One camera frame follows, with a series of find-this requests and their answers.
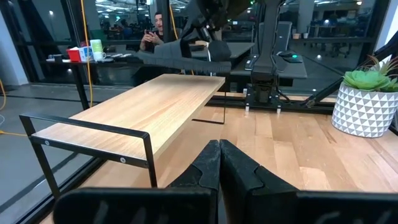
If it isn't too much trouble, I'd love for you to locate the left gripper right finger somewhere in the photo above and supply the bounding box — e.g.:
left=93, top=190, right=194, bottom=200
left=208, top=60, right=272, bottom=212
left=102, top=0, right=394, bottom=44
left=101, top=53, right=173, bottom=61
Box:
left=219, top=139, right=299, bottom=224

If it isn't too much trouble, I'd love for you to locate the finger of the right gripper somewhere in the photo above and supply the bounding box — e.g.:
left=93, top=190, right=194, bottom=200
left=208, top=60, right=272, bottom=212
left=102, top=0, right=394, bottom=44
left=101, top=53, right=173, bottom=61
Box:
left=180, top=11, right=214, bottom=58

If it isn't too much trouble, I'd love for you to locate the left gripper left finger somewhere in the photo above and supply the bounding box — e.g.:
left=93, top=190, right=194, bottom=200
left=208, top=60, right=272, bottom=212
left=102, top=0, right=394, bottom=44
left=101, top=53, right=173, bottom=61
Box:
left=167, top=139, right=221, bottom=191

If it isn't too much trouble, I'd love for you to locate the person's hand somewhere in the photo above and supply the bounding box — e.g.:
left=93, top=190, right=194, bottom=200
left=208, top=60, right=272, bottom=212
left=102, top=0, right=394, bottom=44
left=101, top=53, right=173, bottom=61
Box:
left=141, top=29, right=161, bottom=46

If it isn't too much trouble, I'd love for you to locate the person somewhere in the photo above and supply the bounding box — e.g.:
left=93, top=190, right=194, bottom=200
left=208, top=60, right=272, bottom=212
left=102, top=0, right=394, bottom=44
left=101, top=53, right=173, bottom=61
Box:
left=139, top=11, right=165, bottom=53

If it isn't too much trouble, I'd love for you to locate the black office desk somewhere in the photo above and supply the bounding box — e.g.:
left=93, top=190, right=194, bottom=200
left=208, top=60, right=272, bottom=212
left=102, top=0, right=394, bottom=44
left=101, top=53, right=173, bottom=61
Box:
left=191, top=42, right=256, bottom=60
left=229, top=54, right=308, bottom=88

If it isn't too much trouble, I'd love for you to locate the black keyboard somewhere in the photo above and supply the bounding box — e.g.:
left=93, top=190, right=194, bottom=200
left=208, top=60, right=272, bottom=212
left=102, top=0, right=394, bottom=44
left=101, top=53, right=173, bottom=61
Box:
left=244, top=55, right=259, bottom=71

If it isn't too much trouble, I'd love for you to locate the black monitor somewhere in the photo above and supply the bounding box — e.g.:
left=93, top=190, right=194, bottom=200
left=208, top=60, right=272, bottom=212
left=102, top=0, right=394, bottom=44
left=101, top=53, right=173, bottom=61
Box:
left=257, top=21, right=293, bottom=55

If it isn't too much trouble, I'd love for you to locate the white and green canister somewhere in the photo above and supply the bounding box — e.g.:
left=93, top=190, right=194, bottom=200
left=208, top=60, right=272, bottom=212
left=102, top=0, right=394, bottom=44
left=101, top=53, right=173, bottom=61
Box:
left=90, top=39, right=104, bottom=62

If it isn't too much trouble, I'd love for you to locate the white and blue box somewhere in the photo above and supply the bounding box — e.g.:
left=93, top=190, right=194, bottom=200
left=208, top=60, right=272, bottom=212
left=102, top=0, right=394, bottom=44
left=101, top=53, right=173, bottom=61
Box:
left=78, top=45, right=94, bottom=62

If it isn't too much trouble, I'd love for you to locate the black side desk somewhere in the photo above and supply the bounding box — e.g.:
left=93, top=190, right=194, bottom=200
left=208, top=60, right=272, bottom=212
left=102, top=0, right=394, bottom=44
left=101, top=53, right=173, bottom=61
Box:
left=46, top=57, right=144, bottom=111

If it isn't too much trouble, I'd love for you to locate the red box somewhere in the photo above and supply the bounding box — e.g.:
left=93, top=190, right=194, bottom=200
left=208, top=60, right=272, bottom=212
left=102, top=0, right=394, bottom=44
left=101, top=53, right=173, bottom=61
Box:
left=67, top=48, right=82, bottom=63

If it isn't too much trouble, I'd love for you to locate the white grey triangle-pattern plant pot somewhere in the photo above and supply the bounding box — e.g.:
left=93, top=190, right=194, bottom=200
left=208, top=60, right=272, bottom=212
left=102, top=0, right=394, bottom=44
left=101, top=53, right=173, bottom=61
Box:
left=331, top=81, right=398, bottom=138

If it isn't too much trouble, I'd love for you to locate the green succulent plant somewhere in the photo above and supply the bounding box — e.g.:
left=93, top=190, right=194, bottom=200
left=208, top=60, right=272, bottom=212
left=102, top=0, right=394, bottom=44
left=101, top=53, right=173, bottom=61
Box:
left=341, top=55, right=398, bottom=93

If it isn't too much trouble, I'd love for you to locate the yellow hanging cable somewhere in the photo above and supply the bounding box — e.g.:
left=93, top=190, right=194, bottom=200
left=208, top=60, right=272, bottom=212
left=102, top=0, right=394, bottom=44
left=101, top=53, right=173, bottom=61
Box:
left=169, top=4, right=180, bottom=41
left=80, top=0, right=94, bottom=108

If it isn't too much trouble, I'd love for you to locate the wooden shelf with black frame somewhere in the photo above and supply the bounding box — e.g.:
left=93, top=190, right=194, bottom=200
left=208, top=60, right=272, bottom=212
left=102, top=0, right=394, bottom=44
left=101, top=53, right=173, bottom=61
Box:
left=19, top=73, right=227, bottom=200

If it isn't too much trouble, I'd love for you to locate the black frame rail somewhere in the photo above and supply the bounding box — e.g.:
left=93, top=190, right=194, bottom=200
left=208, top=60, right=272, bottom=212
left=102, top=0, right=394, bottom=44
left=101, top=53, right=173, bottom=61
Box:
left=206, top=95, right=336, bottom=114

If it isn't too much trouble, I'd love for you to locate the black diagonal frame strut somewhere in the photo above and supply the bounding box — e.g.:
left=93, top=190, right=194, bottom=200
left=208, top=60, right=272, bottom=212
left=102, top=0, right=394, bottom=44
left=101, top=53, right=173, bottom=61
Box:
left=306, top=40, right=398, bottom=108

